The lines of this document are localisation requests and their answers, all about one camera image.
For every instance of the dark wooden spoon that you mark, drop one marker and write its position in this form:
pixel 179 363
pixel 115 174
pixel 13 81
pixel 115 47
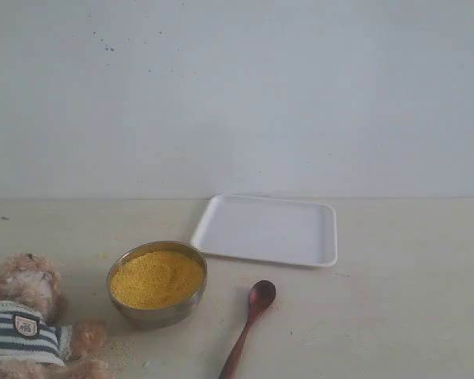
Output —
pixel 261 297

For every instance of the tan teddy bear striped sweater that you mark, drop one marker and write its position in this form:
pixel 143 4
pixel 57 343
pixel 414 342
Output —
pixel 32 344

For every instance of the white plastic tray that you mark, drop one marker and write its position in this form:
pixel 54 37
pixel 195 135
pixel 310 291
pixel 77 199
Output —
pixel 279 231

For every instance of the yellow millet grains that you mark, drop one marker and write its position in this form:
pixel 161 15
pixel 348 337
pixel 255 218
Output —
pixel 157 280

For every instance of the stainless steel bowl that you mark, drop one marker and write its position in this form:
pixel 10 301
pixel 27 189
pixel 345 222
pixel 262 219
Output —
pixel 172 314

